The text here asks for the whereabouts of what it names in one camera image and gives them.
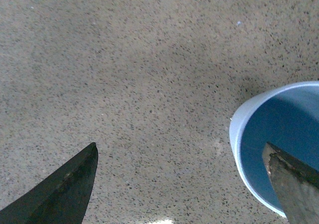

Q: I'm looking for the blue cup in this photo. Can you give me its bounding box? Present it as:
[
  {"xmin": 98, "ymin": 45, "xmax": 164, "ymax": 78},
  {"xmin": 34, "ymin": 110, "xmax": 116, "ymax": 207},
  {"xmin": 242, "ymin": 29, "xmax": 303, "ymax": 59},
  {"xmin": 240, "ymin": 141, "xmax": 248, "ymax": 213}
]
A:
[{"xmin": 229, "ymin": 81, "xmax": 319, "ymax": 217}]

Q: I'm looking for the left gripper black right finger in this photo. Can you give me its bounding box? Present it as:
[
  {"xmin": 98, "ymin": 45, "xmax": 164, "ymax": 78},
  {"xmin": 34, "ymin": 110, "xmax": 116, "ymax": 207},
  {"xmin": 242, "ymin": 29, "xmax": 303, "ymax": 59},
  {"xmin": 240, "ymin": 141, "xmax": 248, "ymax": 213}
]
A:
[{"xmin": 262, "ymin": 142, "xmax": 319, "ymax": 224}]

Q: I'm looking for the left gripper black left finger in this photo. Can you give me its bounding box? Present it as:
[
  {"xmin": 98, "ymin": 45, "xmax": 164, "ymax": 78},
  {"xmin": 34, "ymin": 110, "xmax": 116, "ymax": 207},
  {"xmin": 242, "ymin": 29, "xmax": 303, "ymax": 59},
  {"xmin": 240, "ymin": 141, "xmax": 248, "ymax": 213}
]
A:
[{"xmin": 0, "ymin": 142, "xmax": 98, "ymax": 224}]

